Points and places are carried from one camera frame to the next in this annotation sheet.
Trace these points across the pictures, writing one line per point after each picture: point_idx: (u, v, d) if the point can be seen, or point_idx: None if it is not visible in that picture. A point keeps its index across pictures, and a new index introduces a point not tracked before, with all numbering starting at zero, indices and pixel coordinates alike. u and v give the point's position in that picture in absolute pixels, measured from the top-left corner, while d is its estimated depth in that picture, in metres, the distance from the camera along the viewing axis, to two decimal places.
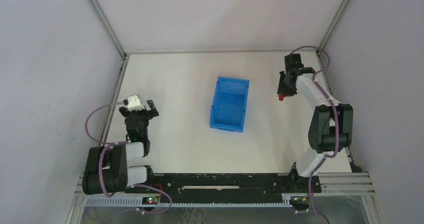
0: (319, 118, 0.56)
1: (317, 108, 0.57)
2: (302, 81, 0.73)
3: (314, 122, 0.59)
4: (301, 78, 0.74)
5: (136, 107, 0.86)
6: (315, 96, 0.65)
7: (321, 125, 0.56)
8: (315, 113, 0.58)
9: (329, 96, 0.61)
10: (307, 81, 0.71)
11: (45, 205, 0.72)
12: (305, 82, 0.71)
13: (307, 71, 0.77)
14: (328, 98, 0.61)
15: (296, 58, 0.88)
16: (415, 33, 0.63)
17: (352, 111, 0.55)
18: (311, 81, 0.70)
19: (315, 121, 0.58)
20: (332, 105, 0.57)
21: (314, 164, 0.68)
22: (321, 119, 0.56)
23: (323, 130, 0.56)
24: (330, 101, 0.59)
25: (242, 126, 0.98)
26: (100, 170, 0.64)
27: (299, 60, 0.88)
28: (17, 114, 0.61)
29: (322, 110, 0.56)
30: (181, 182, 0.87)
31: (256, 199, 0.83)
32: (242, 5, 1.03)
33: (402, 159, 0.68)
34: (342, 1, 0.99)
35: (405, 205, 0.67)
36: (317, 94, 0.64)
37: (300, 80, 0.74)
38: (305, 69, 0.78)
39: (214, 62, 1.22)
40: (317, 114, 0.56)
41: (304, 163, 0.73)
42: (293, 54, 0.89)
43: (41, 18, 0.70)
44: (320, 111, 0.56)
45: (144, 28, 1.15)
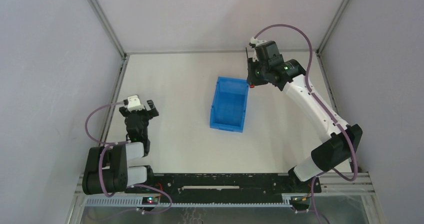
0: (333, 151, 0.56)
1: (330, 141, 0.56)
2: (297, 91, 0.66)
3: (324, 150, 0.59)
4: (295, 87, 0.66)
5: (136, 107, 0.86)
6: (319, 116, 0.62)
7: (335, 155, 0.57)
8: (327, 144, 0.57)
9: (336, 119, 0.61)
10: (302, 92, 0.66)
11: (45, 205, 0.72)
12: (302, 94, 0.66)
13: (295, 72, 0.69)
14: (336, 122, 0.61)
15: (273, 50, 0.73)
16: (414, 34, 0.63)
17: (361, 132, 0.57)
18: (308, 92, 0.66)
19: (326, 151, 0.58)
20: (343, 132, 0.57)
21: (317, 172, 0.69)
22: (336, 151, 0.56)
23: (336, 157, 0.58)
24: (340, 126, 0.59)
25: (242, 127, 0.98)
26: (100, 171, 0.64)
27: (275, 51, 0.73)
28: (18, 114, 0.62)
29: (336, 142, 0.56)
30: (181, 182, 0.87)
31: (257, 199, 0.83)
32: (241, 5, 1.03)
33: (401, 159, 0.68)
34: (342, 2, 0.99)
35: (406, 205, 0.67)
36: (322, 113, 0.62)
37: (295, 88, 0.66)
38: (292, 69, 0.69)
39: (214, 62, 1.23)
40: (333, 149, 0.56)
41: (305, 170, 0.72)
42: (269, 45, 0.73)
43: (41, 17, 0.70)
44: (335, 144, 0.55)
45: (144, 28, 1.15)
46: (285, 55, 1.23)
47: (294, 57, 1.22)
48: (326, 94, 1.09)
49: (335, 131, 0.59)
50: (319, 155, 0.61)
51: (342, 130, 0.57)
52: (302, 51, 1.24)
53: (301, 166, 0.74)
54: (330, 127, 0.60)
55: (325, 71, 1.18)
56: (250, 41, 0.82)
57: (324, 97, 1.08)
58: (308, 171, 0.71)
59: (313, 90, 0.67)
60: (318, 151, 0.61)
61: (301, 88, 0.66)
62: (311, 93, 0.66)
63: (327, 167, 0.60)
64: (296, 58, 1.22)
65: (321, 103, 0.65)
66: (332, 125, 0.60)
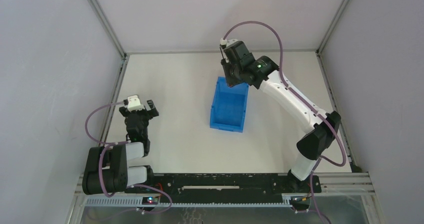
0: (317, 140, 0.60)
1: (314, 132, 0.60)
2: (275, 88, 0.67)
3: (308, 141, 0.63)
4: (271, 84, 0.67)
5: (136, 107, 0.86)
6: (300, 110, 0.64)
7: (320, 144, 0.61)
8: (311, 135, 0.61)
9: (315, 110, 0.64)
10: (279, 87, 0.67)
11: (45, 205, 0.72)
12: (279, 90, 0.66)
13: (269, 69, 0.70)
14: (316, 112, 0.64)
15: (242, 50, 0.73)
16: (414, 33, 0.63)
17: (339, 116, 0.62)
18: (285, 87, 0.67)
19: (311, 142, 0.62)
20: (324, 121, 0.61)
21: (312, 165, 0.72)
22: (321, 140, 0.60)
23: (321, 145, 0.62)
24: (320, 116, 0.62)
25: (242, 126, 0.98)
26: (100, 171, 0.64)
27: (245, 50, 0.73)
28: (18, 113, 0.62)
29: (319, 132, 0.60)
30: (181, 182, 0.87)
31: (256, 199, 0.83)
32: (241, 5, 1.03)
33: (401, 160, 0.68)
34: (342, 2, 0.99)
35: (406, 206, 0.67)
36: (302, 107, 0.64)
37: (271, 86, 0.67)
38: (266, 66, 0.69)
39: (214, 62, 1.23)
40: (317, 139, 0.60)
41: (300, 167, 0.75)
42: (237, 46, 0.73)
43: (41, 17, 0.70)
44: (318, 134, 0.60)
45: (144, 28, 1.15)
46: (285, 55, 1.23)
47: (294, 57, 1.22)
48: (326, 94, 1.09)
49: (318, 121, 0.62)
50: (305, 147, 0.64)
51: (323, 119, 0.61)
52: (302, 51, 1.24)
53: (296, 165, 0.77)
54: (312, 118, 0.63)
55: (326, 71, 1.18)
56: (220, 42, 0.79)
57: (325, 97, 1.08)
58: (303, 167, 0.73)
59: (290, 85, 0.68)
60: (303, 144, 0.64)
61: (277, 84, 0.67)
62: (288, 88, 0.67)
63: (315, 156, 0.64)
64: (295, 57, 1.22)
65: (300, 97, 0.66)
66: (314, 116, 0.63)
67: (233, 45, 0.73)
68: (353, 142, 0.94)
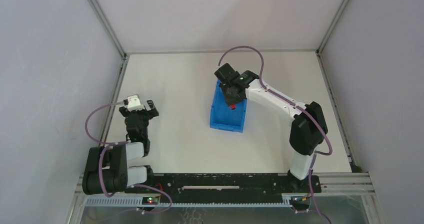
0: (301, 130, 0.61)
1: (295, 122, 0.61)
2: (255, 92, 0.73)
3: (296, 133, 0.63)
4: (252, 90, 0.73)
5: (136, 107, 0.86)
6: (279, 106, 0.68)
7: (307, 134, 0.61)
8: (295, 126, 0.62)
9: (293, 103, 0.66)
10: (259, 91, 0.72)
11: (45, 205, 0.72)
12: (260, 93, 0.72)
13: (250, 79, 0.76)
14: (295, 105, 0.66)
15: (229, 71, 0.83)
16: (414, 33, 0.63)
17: (318, 107, 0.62)
18: (264, 90, 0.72)
19: (298, 133, 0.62)
20: (305, 112, 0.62)
21: (309, 163, 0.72)
22: (305, 130, 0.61)
23: (309, 137, 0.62)
24: (299, 108, 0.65)
25: (241, 126, 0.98)
26: (100, 170, 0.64)
27: (230, 71, 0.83)
28: (17, 113, 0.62)
29: (301, 121, 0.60)
30: (181, 182, 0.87)
31: (256, 199, 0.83)
32: (241, 5, 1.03)
33: (402, 160, 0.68)
34: (342, 2, 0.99)
35: (406, 206, 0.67)
36: (281, 103, 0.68)
37: (252, 92, 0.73)
38: (247, 77, 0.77)
39: (214, 62, 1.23)
40: (299, 128, 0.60)
41: (297, 166, 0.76)
42: (224, 68, 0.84)
43: (40, 18, 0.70)
44: (300, 123, 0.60)
45: (144, 28, 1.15)
46: (286, 55, 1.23)
47: (294, 57, 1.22)
48: (326, 94, 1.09)
49: (297, 112, 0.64)
50: (296, 141, 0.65)
51: (303, 111, 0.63)
52: (302, 51, 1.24)
53: (294, 164, 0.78)
54: (291, 111, 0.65)
55: (326, 71, 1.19)
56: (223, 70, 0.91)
57: (325, 97, 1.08)
58: (300, 166, 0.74)
59: (268, 87, 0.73)
60: (293, 138, 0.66)
61: (256, 89, 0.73)
62: (267, 90, 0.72)
63: (307, 148, 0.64)
64: (296, 57, 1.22)
65: (279, 95, 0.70)
66: (293, 109, 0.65)
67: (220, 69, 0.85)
68: (353, 142, 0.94)
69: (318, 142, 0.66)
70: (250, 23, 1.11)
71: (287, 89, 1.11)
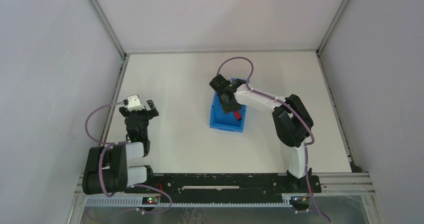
0: (281, 121, 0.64)
1: (275, 113, 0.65)
2: (242, 95, 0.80)
3: (279, 125, 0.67)
4: (239, 93, 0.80)
5: (136, 107, 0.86)
6: (262, 102, 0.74)
7: (287, 123, 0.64)
8: (276, 117, 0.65)
9: (273, 97, 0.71)
10: (245, 93, 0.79)
11: (46, 205, 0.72)
12: (246, 95, 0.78)
13: (238, 86, 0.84)
14: (275, 99, 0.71)
15: (221, 80, 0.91)
16: (414, 33, 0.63)
17: (297, 99, 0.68)
18: (249, 91, 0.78)
19: (280, 123, 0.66)
20: (283, 104, 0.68)
21: (302, 160, 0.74)
22: (285, 119, 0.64)
23: (291, 127, 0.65)
24: (279, 101, 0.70)
25: (242, 126, 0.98)
26: (100, 170, 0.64)
27: (222, 80, 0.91)
28: (17, 113, 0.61)
29: (281, 112, 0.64)
30: (181, 182, 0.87)
31: (257, 199, 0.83)
32: (241, 6, 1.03)
33: (402, 160, 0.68)
34: (342, 1, 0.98)
35: (406, 206, 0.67)
36: (263, 99, 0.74)
37: (240, 95, 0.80)
38: (235, 84, 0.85)
39: (213, 62, 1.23)
40: (280, 118, 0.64)
41: (294, 163, 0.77)
42: (216, 77, 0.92)
43: (40, 17, 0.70)
44: (280, 114, 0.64)
45: (144, 28, 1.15)
46: (286, 55, 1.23)
47: (294, 57, 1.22)
48: (326, 94, 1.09)
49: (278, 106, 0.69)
50: (281, 132, 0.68)
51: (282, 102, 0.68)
52: (302, 51, 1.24)
53: (292, 163, 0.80)
54: (272, 105, 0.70)
55: (326, 71, 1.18)
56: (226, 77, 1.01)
57: (324, 96, 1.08)
58: (296, 162, 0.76)
59: (252, 88, 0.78)
60: (279, 129, 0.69)
61: (242, 91, 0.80)
62: (251, 90, 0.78)
63: (292, 140, 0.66)
64: (296, 57, 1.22)
65: (261, 93, 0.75)
66: (273, 103, 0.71)
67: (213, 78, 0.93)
68: (353, 142, 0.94)
69: (304, 131, 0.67)
70: (250, 23, 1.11)
71: (287, 89, 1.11)
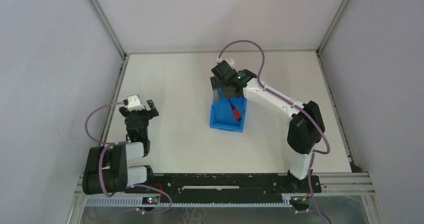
0: (298, 129, 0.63)
1: (293, 121, 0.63)
2: (254, 92, 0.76)
3: (293, 132, 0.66)
4: (250, 89, 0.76)
5: (136, 107, 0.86)
6: (278, 105, 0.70)
7: (303, 132, 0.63)
8: (293, 125, 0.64)
9: (291, 102, 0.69)
10: (257, 90, 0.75)
11: (45, 205, 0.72)
12: (258, 92, 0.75)
13: (248, 78, 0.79)
14: (292, 104, 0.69)
15: (226, 67, 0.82)
16: (414, 33, 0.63)
17: (316, 106, 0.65)
18: (262, 89, 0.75)
19: (295, 132, 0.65)
20: (302, 111, 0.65)
21: (307, 162, 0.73)
22: (302, 129, 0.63)
23: (307, 136, 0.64)
24: (297, 107, 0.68)
25: (242, 126, 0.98)
26: (100, 170, 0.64)
27: (228, 67, 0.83)
28: (17, 113, 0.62)
29: (298, 120, 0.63)
30: (181, 182, 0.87)
31: (257, 199, 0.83)
32: (241, 5, 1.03)
33: (402, 160, 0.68)
34: (342, 1, 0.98)
35: (406, 206, 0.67)
36: (279, 101, 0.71)
37: (250, 91, 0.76)
38: (245, 77, 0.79)
39: (213, 62, 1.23)
40: (298, 127, 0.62)
41: (297, 165, 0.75)
42: (221, 64, 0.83)
43: (41, 18, 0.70)
44: (298, 122, 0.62)
45: (144, 28, 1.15)
46: (286, 55, 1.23)
47: (294, 57, 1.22)
48: (326, 94, 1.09)
49: (295, 112, 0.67)
50: (293, 140, 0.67)
51: (301, 109, 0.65)
52: (302, 51, 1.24)
53: (294, 164, 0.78)
54: (289, 110, 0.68)
55: (326, 71, 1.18)
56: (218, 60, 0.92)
57: (324, 96, 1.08)
58: (300, 165, 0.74)
59: (266, 86, 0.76)
60: (291, 136, 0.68)
61: (254, 88, 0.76)
62: (265, 89, 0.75)
63: (305, 148, 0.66)
64: (296, 57, 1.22)
65: (277, 94, 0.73)
66: (291, 108, 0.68)
67: (218, 65, 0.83)
68: (353, 142, 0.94)
69: (316, 140, 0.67)
70: (250, 24, 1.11)
71: (287, 89, 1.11)
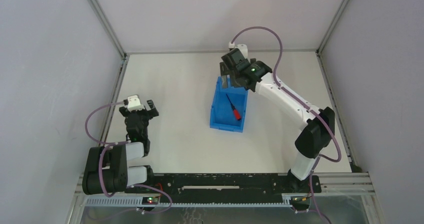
0: (311, 136, 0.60)
1: (308, 127, 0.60)
2: (268, 89, 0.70)
3: (304, 137, 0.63)
4: (265, 85, 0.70)
5: (136, 107, 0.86)
6: (293, 107, 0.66)
7: (315, 139, 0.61)
8: (306, 131, 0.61)
9: (308, 107, 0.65)
10: (272, 87, 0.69)
11: (46, 205, 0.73)
12: (272, 90, 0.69)
13: (262, 71, 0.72)
14: (309, 109, 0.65)
15: (238, 56, 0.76)
16: (414, 33, 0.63)
17: (333, 113, 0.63)
18: (277, 87, 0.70)
19: (306, 137, 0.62)
20: (317, 116, 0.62)
21: (311, 165, 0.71)
22: (315, 136, 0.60)
23: (318, 143, 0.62)
24: (313, 112, 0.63)
25: (242, 126, 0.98)
26: (100, 171, 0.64)
27: (241, 56, 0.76)
28: (17, 113, 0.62)
29: (313, 127, 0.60)
30: (181, 182, 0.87)
31: (257, 199, 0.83)
32: (241, 6, 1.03)
33: (402, 160, 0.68)
34: (342, 1, 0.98)
35: (406, 206, 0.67)
36: (295, 103, 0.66)
37: (264, 87, 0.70)
38: (259, 69, 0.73)
39: (213, 62, 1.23)
40: (311, 134, 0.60)
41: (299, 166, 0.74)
42: (233, 52, 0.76)
43: (40, 18, 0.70)
44: (312, 129, 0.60)
45: (144, 28, 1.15)
46: (286, 55, 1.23)
47: (294, 57, 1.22)
48: (326, 94, 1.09)
49: (311, 117, 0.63)
50: (301, 144, 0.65)
51: (317, 115, 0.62)
52: (302, 51, 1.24)
53: (295, 164, 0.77)
54: (305, 114, 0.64)
55: (326, 71, 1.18)
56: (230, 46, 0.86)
57: (324, 96, 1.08)
58: (302, 166, 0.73)
59: (282, 84, 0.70)
60: (300, 140, 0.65)
61: (270, 84, 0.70)
62: (281, 87, 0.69)
63: (312, 154, 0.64)
64: (296, 57, 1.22)
65: (292, 95, 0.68)
66: (307, 112, 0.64)
67: (230, 52, 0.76)
68: (353, 142, 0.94)
69: (324, 146, 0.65)
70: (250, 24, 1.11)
71: None
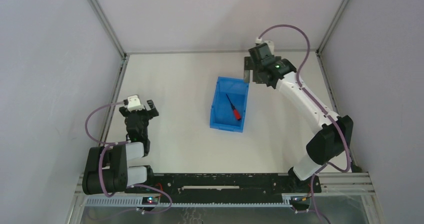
0: (324, 142, 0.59)
1: (322, 132, 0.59)
2: (289, 87, 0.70)
3: (316, 142, 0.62)
4: (286, 83, 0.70)
5: (136, 107, 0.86)
6: (311, 109, 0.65)
7: (326, 146, 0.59)
8: (319, 136, 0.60)
9: (326, 111, 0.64)
10: (293, 87, 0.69)
11: (46, 204, 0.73)
12: (293, 89, 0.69)
13: (286, 69, 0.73)
14: (327, 114, 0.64)
15: (265, 50, 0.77)
16: (413, 33, 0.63)
17: (351, 123, 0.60)
18: (298, 87, 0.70)
19: (319, 142, 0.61)
20: (334, 123, 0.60)
21: (315, 169, 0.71)
22: (327, 143, 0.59)
23: (329, 150, 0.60)
24: (330, 117, 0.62)
25: (242, 126, 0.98)
26: (100, 171, 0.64)
27: (268, 52, 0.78)
28: (17, 113, 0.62)
29: (327, 133, 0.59)
30: (181, 182, 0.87)
31: (257, 199, 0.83)
32: (241, 5, 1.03)
33: (401, 160, 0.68)
34: (342, 1, 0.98)
35: (406, 206, 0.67)
36: (314, 106, 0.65)
37: (285, 85, 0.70)
38: (283, 67, 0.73)
39: (213, 62, 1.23)
40: (324, 139, 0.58)
41: (303, 167, 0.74)
42: (261, 46, 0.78)
43: (41, 18, 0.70)
44: (325, 135, 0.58)
45: (144, 28, 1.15)
46: (286, 55, 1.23)
47: (294, 57, 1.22)
48: (326, 94, 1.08)
49: (326, 122, 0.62)
50: (312, 148, 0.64)
51: (333, 121, 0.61)
52: (302, 51, 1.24)
53: (298, 164, 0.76)
54: (321, 119, 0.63)
55: (326, 71, 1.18)
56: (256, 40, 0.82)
57: (324, 96, 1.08)
58: (305, 169, 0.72)
59: (304, 85, 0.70)
60: (312, 144, 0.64)
61: (291, 83, 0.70)
62: (301, 88, 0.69)
63: (321, 160, 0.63)
64: (296, 57, 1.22)
65: (312, 97, 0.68)
66: (323, 117, 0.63)
67: (257, 46, 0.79)
68: (353, 142, 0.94)
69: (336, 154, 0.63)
70: (250, 23, 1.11)
71: None
